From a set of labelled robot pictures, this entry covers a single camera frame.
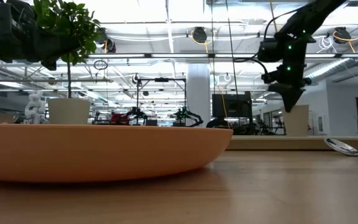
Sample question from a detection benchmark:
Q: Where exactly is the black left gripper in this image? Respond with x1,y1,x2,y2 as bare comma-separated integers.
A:
0,29,81,72

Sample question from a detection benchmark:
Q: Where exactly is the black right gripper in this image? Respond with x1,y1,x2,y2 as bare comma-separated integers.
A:
268,32,313,113

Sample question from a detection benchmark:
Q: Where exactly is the beige cup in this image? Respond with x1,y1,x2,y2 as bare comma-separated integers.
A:
282,105,310,137

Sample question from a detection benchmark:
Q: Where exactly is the silver metal spoon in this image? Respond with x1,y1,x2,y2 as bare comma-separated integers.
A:
323,138,358,157

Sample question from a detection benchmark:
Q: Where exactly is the orange plate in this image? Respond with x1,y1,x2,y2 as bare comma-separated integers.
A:
0,123,234,184

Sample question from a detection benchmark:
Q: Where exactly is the beige serving tray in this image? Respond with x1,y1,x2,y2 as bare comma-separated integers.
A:
227,135,358,151

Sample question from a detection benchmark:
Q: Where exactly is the grey horizontal ceiling pipe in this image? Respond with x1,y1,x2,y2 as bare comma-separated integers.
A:
0,77,114,83

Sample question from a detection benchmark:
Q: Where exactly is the green leafy small tree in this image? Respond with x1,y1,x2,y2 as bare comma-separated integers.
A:
31,0,104,100

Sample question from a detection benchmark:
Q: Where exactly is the white plant pot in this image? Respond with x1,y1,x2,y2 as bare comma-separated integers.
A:
47,98,91,126

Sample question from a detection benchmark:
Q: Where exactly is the black office chair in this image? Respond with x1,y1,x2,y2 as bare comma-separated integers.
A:
206,117,229,129

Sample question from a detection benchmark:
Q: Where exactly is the cardboard box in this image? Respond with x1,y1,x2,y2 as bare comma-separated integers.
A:
0,113,19,125

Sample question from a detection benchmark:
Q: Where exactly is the white building pillar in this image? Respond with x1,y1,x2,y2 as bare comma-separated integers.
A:
186,63,212,127

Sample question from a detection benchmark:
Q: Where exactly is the red machine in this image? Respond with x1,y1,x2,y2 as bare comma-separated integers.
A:
109,113,131,126

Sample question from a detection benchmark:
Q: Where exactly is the long ceiling light bar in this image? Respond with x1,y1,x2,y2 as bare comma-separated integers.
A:
87,52,358,60

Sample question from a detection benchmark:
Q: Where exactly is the black hanging cable loop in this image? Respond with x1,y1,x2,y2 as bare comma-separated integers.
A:
93,59,109,71

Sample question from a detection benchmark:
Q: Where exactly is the silver ventilation duct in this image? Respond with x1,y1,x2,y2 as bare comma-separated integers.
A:
303,39,358,85

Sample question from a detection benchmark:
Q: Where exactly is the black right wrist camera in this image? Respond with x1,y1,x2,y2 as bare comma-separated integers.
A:
257,39,281,63

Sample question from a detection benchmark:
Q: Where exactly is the black ceiling cable reel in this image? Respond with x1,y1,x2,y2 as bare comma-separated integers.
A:
333,26,352,44
103,37,117,54
192,26,208,44

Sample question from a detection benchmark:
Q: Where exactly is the yellow reel cord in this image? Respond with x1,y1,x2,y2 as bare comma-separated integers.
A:
204,42,231,130
333,24,358,81

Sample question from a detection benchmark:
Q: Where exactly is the white coiled cable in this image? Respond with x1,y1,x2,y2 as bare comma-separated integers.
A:
317,35,334,53

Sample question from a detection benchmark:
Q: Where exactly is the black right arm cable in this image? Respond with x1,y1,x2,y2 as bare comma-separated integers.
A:
233,8,300,85

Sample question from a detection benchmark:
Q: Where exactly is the black metal frame rig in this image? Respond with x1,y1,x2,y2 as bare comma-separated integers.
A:
136,77,188,127

